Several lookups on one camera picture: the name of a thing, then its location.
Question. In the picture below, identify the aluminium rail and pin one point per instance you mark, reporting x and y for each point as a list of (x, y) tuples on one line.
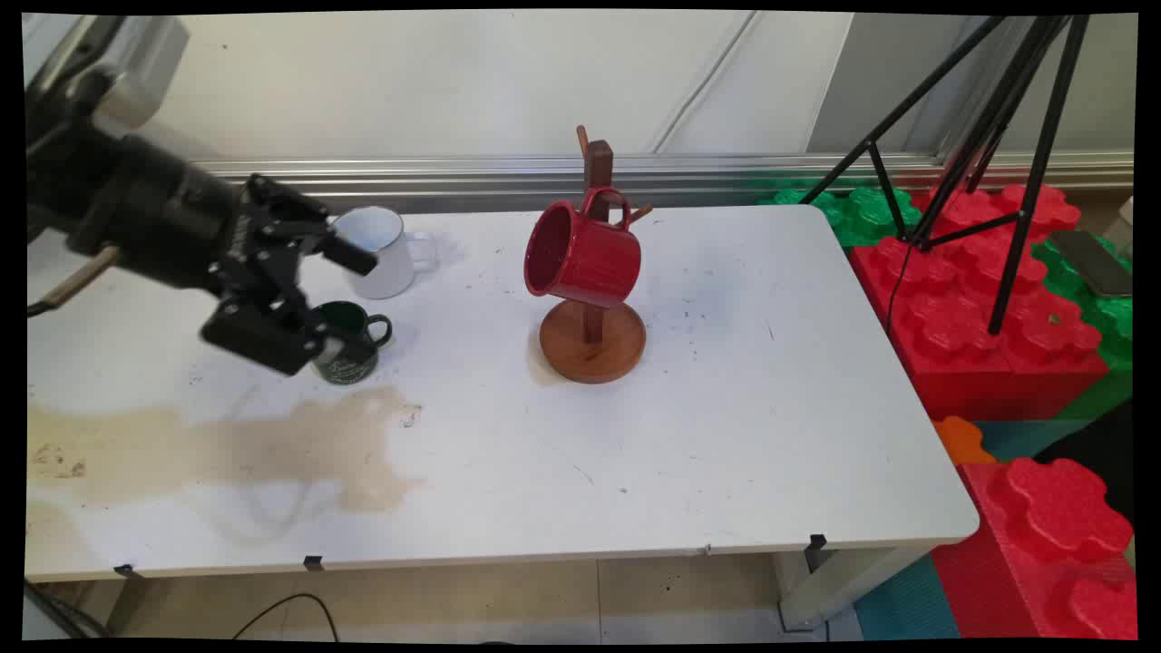
[(726, 172)]

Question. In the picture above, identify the teal foam mat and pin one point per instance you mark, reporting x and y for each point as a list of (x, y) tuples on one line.
[(907, 603)]

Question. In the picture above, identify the wooden mug tree stand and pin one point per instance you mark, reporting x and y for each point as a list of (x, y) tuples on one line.
[(594, 349)]

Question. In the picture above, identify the large red foam block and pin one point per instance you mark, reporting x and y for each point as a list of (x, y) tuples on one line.
[(970, 326)]

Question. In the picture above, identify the black smartphone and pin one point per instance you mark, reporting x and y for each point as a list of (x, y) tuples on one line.
[(1093, 263)]

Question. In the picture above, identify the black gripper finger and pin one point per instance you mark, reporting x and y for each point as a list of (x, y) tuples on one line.
[(263, 336), (299, 225)]

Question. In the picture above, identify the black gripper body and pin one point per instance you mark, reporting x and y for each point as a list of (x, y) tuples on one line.
[(168, 222)]

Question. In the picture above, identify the orange foam piece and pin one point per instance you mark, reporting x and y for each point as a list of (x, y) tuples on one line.
[(961, 442)]

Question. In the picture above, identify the white enamel mug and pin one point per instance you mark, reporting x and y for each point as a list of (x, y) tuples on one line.
[(385, 268)]

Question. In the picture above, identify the red mug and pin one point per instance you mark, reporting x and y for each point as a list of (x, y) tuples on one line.
[(590, 258)]

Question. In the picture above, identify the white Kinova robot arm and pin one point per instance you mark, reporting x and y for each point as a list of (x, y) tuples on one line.
[(109, 86)]

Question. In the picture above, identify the black tape strip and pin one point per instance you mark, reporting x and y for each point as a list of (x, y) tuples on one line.
[(127, 571), (314, 563), (817, 542)]

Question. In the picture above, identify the white table leg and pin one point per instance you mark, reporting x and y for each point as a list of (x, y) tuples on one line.
[(839, 585)]

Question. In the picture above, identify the green foam block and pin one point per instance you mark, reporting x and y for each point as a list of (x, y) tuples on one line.
[(866, 213), (1111, 326)]

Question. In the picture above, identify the dark green mug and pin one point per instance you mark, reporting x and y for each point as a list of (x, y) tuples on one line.
[(356, 349)]

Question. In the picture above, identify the teal foam piece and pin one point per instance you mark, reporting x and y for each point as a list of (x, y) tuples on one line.
[(1029, 437)]

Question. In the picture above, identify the black tripod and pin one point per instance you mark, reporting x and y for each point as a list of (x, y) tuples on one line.
[(1016, 209)]

